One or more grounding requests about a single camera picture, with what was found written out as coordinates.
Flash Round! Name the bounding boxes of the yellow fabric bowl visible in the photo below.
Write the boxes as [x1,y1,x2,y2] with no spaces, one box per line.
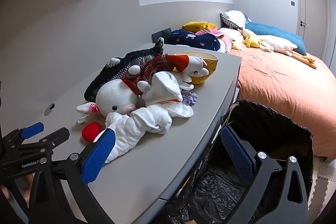
[175,52,218,85]

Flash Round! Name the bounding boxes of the grey fish plush toy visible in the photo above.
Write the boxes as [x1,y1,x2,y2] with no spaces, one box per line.
[84,38,165,102]

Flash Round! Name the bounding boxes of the pink printed blanket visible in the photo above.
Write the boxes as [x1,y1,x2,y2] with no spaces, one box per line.
[196,28,233,54]

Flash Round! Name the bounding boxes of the desk cable grommet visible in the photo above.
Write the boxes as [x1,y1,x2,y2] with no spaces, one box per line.
[44,103,56,116]

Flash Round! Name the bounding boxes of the navy printed blanket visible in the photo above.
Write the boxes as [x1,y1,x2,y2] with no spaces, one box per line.
[165,29,221,51]

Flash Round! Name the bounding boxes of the white patterned pillow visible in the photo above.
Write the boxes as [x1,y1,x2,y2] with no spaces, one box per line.
[219,27,243,41]

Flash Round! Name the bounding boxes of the white fluffy towel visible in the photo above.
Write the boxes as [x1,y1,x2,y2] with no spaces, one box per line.
[105,105,195,163]

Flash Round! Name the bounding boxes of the teal blue cushion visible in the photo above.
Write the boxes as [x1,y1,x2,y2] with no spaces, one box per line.
[245,22,307,55]

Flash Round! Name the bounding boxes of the red plush ball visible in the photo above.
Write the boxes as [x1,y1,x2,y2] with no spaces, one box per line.
[82,122,102,141]

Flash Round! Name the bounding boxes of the beige door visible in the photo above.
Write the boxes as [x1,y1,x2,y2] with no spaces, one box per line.
[297,0,328,42]

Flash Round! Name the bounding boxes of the white goose plush toy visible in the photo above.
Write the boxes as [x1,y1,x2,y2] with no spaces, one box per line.
[238,28,318,69]

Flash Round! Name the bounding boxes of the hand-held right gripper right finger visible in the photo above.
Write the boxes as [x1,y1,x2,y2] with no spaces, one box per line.
[221,126,309,224]

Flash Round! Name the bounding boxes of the checked patchwork pillow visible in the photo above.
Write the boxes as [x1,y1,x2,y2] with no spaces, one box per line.
[220,10,251,29]

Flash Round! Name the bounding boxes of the person's left hand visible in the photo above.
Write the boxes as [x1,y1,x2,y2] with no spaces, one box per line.
[0,174,35,201]

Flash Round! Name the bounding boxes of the foam puzzle floor mat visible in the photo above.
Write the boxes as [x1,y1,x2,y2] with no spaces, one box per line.
[312,158,336,203]

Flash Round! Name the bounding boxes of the yellow duck plush toy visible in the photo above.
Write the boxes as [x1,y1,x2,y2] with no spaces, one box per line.
[244,35,261,48]

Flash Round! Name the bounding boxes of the yellow plush pillow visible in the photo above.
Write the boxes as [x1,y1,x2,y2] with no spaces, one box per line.
[182,21,218,31]

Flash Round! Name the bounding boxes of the black panel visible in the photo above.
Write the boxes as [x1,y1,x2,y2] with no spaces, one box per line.
[152,28,171,42]

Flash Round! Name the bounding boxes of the white cloth with orange trim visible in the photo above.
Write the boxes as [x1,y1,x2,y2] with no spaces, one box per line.
[138,70,195,109]

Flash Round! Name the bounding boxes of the purple hair scrunchie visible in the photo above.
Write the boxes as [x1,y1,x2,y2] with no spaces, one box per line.
[181,90,198,105]

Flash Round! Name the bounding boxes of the bed with orange sheet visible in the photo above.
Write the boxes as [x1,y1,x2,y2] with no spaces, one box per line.
[228,27,336,161]

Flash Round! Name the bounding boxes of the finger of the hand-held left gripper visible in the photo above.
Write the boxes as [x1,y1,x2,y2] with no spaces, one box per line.
[12,127,70,159]
[4,122,44,146]

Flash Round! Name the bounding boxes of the black plastic bag lined bin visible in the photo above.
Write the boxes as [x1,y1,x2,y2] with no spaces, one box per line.
[168,99,314,224]

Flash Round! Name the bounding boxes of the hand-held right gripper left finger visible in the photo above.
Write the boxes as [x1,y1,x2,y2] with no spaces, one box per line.
[29,128,116,224]

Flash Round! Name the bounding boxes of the white rabbit plush plaid clothes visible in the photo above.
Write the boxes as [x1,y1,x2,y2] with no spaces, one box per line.
[76,54,209,125]

